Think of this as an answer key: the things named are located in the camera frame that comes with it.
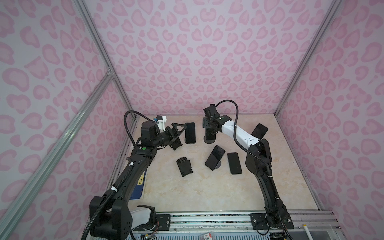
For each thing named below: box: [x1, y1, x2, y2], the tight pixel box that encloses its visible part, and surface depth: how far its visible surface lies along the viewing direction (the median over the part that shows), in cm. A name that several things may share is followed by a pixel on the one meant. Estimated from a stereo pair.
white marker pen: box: [303, 224, 314, 240], surface depth 71 cm
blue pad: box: [130, 169, 147, 200], surface depth 84 cm
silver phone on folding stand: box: [184, 122, 196, 145], surface depth 100 cm
